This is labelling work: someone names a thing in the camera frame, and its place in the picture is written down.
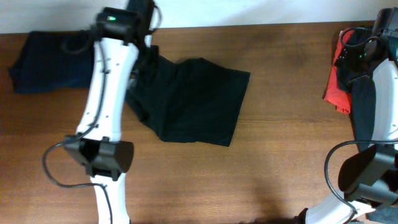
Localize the black shorts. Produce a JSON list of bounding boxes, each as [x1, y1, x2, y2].
[[125, 45, 251, 147]]

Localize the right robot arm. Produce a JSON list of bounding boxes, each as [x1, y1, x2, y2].
[[294, 7, 397, 223]]

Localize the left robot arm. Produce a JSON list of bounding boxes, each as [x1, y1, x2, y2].
[[64, 1, 157, 223]]

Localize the black garment in pile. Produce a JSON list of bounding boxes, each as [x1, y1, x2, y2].
[[334, 27, 376, 141]]

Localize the red garment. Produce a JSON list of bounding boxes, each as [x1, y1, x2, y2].
[[323, 40, 352, 114]]

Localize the folded navy blue garment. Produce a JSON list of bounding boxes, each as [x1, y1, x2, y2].
[[9, 31, 94, 94]]

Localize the dark grey garment at corner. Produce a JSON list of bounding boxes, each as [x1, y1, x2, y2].
[[366, 207, 398, 224]]

